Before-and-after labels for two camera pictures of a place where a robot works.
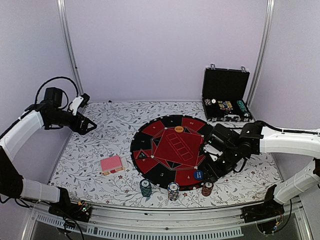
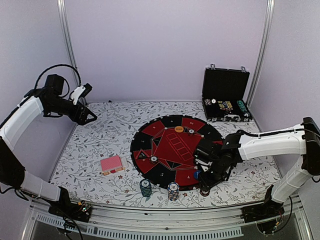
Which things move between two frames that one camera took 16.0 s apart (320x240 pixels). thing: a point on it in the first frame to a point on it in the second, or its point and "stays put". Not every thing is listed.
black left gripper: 75,127 to 81,120
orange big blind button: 179,129 stays put
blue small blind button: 198,174 stays put
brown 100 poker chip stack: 207,188 stays put
